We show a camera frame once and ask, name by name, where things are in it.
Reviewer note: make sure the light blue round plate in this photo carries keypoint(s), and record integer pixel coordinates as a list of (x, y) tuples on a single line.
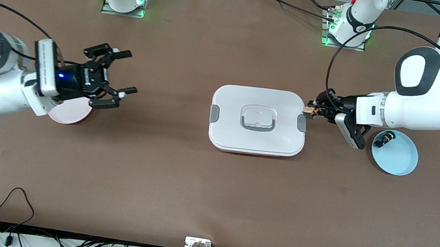
[(398, 157)]

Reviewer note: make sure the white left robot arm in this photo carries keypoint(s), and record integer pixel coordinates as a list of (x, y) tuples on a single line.
[(417, 111)]

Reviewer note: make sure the orange push button switch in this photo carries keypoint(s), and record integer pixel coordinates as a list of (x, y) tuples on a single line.
[(310, 112)]

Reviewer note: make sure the pink round plate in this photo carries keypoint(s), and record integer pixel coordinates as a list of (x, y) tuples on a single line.
[(70, 114)]

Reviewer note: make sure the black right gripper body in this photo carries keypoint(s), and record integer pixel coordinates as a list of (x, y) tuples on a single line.
[(81, 77)]

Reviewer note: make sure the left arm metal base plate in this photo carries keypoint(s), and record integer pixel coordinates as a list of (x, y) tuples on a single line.
[(357, 48)]

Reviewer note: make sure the white lidded storage box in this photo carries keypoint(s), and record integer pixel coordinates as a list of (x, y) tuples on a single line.
[(231, 99)]

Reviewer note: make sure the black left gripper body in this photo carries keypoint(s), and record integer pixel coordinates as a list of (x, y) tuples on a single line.
[(342, 104)]

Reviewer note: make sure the small white socket box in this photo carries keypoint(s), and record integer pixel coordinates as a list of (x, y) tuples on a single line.
[(189, 242)]

